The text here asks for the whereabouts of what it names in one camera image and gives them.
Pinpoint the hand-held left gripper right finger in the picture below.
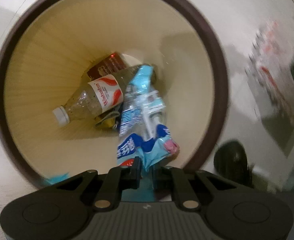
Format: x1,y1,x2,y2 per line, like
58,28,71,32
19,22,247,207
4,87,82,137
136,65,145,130
151,165,238,210

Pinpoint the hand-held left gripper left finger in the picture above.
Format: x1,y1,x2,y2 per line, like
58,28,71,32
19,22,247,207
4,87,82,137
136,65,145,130
57,156,141,211

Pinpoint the light blue plastic wrapper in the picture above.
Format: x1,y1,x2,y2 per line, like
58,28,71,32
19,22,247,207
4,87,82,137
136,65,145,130
115,65,182,202

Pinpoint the red cigarette box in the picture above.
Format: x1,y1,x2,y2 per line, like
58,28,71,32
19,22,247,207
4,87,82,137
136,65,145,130
87,52,129,81

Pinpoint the cream trash bin brown rim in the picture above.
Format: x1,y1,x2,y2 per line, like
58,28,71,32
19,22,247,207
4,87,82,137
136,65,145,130
0,0,234,190

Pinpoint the yellow wrapper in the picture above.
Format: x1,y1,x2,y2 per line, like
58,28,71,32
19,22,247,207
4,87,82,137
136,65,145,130
95,110,120,128

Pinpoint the dark round object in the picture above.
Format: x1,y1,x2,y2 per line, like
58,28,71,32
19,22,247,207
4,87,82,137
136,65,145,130
213,141,254,188

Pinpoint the clear plastic bottle red label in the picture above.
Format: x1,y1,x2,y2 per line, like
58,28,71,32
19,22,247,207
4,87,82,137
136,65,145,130
52,66,143,126

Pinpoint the white red printed packaging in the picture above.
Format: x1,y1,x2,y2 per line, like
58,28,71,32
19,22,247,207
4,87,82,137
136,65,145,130
244,21,294,156

